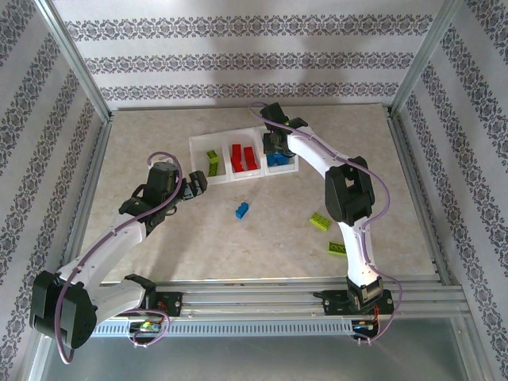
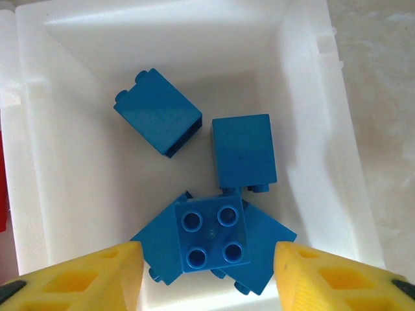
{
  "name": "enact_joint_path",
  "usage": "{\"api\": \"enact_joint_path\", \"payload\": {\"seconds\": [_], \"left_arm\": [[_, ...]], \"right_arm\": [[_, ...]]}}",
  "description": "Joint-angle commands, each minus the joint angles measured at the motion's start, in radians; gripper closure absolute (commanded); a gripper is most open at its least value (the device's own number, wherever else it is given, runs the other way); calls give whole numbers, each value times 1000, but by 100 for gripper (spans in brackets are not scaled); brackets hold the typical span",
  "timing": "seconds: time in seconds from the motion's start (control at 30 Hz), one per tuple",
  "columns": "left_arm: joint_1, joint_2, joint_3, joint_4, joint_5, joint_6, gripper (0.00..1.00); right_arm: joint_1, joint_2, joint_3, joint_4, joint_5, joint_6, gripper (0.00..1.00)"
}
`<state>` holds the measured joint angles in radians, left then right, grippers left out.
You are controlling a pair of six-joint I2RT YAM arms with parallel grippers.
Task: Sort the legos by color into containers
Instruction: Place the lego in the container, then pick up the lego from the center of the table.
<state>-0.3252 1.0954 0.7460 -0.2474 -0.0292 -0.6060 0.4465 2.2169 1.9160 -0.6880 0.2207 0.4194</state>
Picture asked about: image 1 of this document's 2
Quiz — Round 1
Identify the grey slotted cable duct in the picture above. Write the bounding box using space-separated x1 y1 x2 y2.
93 319 354 338

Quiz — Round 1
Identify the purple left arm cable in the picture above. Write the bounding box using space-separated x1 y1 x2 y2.
55 151 186 365

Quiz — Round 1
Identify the grey metal sheet panel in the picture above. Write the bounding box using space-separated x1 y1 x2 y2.
23 313 489 381

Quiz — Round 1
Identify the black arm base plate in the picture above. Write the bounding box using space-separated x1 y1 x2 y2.
323 289 394 318
152 291 184 318

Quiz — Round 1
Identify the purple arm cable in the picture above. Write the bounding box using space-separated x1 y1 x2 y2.
55 151 186 365
248 102 404 347

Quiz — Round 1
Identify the aluminium frame side rail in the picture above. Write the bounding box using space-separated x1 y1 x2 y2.
384 105 461 287
55 114 114 289

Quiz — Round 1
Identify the aluminium frame corner post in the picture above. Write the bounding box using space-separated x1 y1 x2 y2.
387 0 464 118
33 0 114 124

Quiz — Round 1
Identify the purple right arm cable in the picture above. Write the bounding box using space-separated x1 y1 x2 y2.
248 102 404 347

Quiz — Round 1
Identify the wide aluminium base rail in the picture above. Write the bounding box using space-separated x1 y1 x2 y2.
39 277 469 318

